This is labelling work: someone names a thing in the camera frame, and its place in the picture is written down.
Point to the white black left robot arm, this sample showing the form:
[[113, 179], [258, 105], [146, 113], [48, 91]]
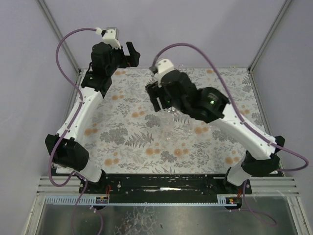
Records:
[[64, 147]]

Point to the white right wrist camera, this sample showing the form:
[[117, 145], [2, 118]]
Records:
[[162, 67]]

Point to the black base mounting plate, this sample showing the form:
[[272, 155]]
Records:
[[169, 185]]

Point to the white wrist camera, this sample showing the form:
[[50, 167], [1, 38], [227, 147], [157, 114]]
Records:
[[162, 67], [110, 36]]

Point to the grey slotted cable duct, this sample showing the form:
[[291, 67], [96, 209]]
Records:
[[214, 200]]

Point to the chrome wine glass rack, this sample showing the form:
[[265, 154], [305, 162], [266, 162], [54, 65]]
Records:
[[157, 93]]

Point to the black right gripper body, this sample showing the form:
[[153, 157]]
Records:
[[155, 92]]

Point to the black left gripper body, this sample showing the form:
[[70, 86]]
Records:
[[125, 58]]

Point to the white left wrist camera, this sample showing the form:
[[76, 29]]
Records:
[[110, 36]]

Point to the floral patterned table mat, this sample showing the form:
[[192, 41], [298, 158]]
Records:
[[123, 134]]

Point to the clear round wine glass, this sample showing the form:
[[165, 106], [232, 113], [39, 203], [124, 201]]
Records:
[[166, 130]]

